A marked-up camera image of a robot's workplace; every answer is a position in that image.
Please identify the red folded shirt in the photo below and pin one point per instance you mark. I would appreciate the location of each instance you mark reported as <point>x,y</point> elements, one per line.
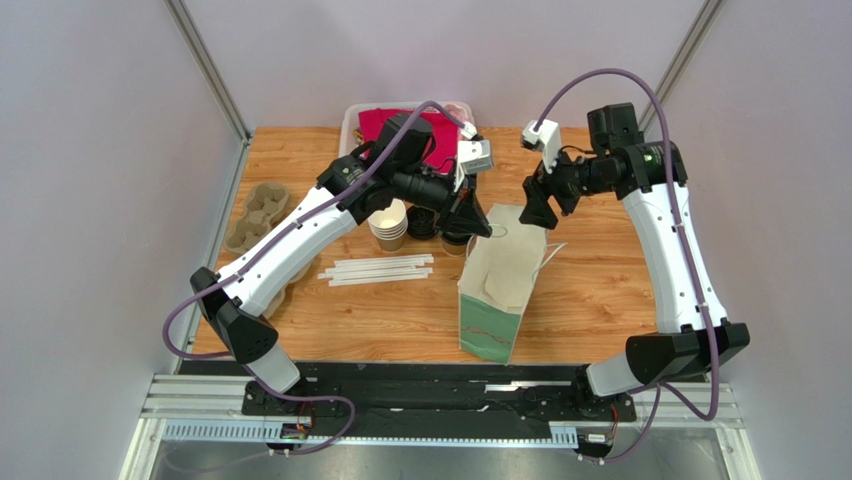
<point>445,134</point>

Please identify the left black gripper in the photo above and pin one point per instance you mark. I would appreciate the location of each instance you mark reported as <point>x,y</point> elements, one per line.
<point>463,211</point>

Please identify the green paper gift bag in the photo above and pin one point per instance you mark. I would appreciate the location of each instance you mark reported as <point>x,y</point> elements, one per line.
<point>497,283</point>

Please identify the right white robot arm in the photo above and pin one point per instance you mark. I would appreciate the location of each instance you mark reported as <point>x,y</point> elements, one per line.
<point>690,318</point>

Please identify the stack of black lids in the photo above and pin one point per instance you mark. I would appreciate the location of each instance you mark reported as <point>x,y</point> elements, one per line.
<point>421,223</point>

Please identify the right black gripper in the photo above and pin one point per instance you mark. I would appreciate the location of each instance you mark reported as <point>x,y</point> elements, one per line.
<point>551,184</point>

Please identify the single black lid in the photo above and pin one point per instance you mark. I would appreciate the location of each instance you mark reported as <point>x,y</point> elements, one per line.
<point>455,239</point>

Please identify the single paper cup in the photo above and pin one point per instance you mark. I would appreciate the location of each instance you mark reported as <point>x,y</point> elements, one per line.
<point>456,248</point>

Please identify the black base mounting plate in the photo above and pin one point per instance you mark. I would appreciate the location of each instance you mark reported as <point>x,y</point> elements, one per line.
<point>436,401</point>

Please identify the stack of paper cups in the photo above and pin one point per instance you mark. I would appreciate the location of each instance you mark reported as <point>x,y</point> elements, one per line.
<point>389,226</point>

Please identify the white plastic basket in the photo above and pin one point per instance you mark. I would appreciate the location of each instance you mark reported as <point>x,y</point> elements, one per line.
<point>350,135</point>

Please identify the pink cloth in basket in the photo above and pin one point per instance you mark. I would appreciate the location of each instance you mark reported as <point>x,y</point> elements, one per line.
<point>459,111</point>

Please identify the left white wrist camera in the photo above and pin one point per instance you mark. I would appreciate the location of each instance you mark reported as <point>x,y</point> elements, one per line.
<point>474,157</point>

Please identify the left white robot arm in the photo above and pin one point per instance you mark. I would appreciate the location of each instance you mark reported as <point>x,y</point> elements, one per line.
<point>346,194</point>

